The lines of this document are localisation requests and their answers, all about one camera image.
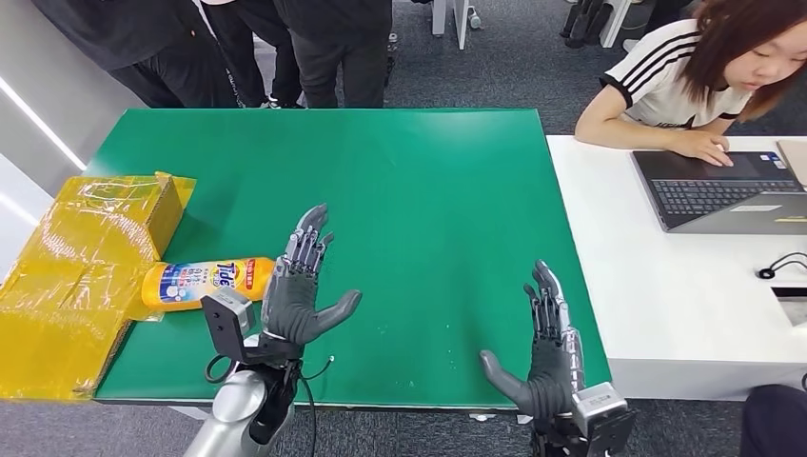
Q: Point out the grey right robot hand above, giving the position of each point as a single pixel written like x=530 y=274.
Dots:
x=551 y=372

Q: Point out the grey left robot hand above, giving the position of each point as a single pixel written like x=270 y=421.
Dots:
x=290 y=303

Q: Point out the orange detergent bottle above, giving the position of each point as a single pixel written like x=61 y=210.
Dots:
x=195 y=284

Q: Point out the green table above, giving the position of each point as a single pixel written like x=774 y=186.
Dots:
x=410 y=221

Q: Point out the white desk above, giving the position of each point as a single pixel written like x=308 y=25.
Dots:
x=681 y=303

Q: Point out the yellow taped cardboard box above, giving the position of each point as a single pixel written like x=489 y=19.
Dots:
x=75 y=252

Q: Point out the dark seat edge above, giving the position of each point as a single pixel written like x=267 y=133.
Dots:
x=775 y=422

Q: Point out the dark grey laptop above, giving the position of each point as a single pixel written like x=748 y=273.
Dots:
x=712 y=192

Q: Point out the standing person in black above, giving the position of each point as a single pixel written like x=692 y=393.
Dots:
x=340 y=50
x=145 y=50

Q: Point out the person's hand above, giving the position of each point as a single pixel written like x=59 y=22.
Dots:
x=703 y=146

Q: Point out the seated person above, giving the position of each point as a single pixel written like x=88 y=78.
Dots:
x=662 y=75

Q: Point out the white table leg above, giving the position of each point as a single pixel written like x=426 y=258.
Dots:
x=460 y=19

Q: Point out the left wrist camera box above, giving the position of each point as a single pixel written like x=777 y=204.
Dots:
x=227 y=321

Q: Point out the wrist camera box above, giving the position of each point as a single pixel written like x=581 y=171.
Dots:
x=227 y=321
x=605 y=419

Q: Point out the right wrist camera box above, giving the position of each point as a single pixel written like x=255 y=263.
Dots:
x=605 y=419

